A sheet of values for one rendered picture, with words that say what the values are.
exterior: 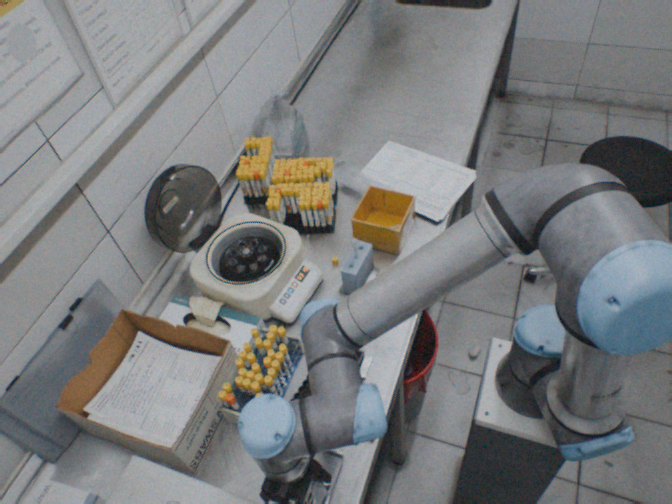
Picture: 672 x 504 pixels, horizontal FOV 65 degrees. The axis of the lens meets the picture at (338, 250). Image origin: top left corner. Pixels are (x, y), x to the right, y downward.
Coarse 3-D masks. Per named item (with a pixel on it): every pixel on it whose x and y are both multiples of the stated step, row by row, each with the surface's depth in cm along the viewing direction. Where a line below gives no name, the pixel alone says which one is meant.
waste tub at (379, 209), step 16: (368, 192) 142; (384, 192) 141; (400, 192) 139; (368, 208) 146; (384, 208) 146; (400, 208) 144; (352, 224) 137; (368, 224) 134; (384, 224) 145; (400, 224) 144; (368, 240) 139; (384, 240) 136; (400, 240) 135
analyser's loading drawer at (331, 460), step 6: (330, 450) 102; (336, 450) 102; (318, 456) 104; (324, 456) 104; (330, 456) 104; (336, 456) 103; (342, 456) 102; (324, 462) 103; (330, 462) 103; (336, 462) 103; (324, 468) 102; (330, 468) 102; (336, 468) 102; (336, 474) 101; (330, 492) 99; (324, 498) 98
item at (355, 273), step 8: (360, 248) 129; (368, 248) 128; (352, 256) 127; (360, 256) 127; (368, 256) 129; (344, 264) 126; (352, 264) 126; (360, 264) 125; (368, 264) 131; (344, 272) 125; (352, 272) 124; (360, 272) 127; (368, 272) 133; (376, 272) 135; (344, 280) 128; (352, 280) 126; (360, 280) 128; (368, 280) 133; (344, 288) 130; (352, 288) 129
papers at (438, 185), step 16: (384, 160) 161; (400, 160) 160; (416, 160) 159; (432, 160) 158; (384, 176) 156; (400, 176) 156; (416, 176) 155; (432, 176) 154; (448, 176) 153; (464, 176) 153; (416, 192) 151; (432, 192) 150; (448, 192) 149; (416, 208) 147; (432, 208) 146; (448, 208) 146
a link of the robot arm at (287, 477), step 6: (306, 456) 76; (300, 462) 75; (306, 462) 76; (294, 468) 74; (300, 468) 76; (270, 474) 74; (282, 474) 74; (288, 474) 74; (294, 474) 75; (276, 480) 76; (282, 480) 76; (288, 480) 76
